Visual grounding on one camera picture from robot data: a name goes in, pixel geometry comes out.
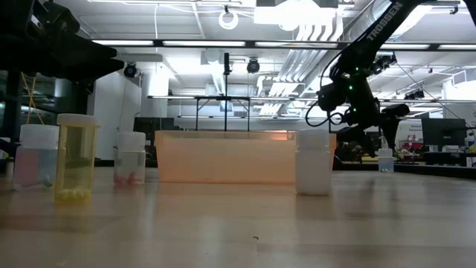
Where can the white opaque pill bottle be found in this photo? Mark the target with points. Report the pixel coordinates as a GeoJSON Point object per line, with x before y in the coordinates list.
{"type": "Point", "coordinates": [313, 167]}

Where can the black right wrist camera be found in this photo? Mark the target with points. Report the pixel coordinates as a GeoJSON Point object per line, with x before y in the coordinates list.
{"type": "Point", "coordinates": [330, 97]}

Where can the black tripod pole stand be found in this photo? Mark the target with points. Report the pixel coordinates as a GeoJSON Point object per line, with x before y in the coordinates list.
{"type": "Point", "coordinates": [226, 93]}

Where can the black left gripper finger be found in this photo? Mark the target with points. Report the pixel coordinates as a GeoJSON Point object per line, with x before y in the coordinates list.
{"type": "Point", "coordinates": [96, 50]}
{"type": "Point", "coordinates": [102, 69]}

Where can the orange translucent plastic basket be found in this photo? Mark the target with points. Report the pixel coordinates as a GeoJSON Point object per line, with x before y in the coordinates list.
{"type": "Point", "coordinates": [223, 156]}

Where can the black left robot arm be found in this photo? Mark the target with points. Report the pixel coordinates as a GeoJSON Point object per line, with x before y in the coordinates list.
{"type": "Point", "coordinates": [22, 18]}

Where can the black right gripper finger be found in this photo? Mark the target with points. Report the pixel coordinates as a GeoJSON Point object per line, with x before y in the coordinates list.
{"type": "Point", "coordinates": [357, 134]}
{"type": "Point", "coordinates": [392, 119]}

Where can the black background cabinet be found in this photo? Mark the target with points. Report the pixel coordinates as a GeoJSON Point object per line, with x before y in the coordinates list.
{"type": "Point", "coordinates": [152, 126]}

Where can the dark background desk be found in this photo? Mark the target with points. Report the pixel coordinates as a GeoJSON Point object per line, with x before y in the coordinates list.
{"type": "Point", "coordinates": [446, 158]}

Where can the long white strip light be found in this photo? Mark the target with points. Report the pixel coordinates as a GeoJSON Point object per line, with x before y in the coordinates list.
{"type": "Point", "coordinates": [405, 46]}
{"type": "Point", "coordinates": [122, 42]}
{"type": "Point", "coordinates": [294, 44]}
{"type": "Point", "coordinates": [204, 43]}
{"type": "Point", "coordinates": [457, 47]}

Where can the black computer monitor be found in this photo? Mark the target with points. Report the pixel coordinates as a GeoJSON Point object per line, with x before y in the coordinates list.
{"type": "Point", "coordinates": [442, 134]}

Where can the black track spotlight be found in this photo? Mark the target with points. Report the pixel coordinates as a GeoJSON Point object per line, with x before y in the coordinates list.
{"type": "Point", "coordinates": [414, 95]}
{"type": "Point", "coordinates": [385, 61]}

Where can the black background table frame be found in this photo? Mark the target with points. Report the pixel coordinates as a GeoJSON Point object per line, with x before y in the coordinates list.
{"type": "Point", "coordinates": [208, 98]}

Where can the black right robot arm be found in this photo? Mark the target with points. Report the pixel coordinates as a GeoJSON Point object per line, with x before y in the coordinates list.
{"type": "Point", "coordinates": [383, 26]}

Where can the black round spot lamp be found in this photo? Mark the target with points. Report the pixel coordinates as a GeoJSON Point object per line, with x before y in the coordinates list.
{"type": "Point", "coordinates": [130, 70]}
{"type": "Point", "coordinates": [253, 66]}

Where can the black aluminium rig frame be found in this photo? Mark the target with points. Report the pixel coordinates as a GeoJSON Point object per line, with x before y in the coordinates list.
{"type": "Point", "coordinates": [427, 170]}

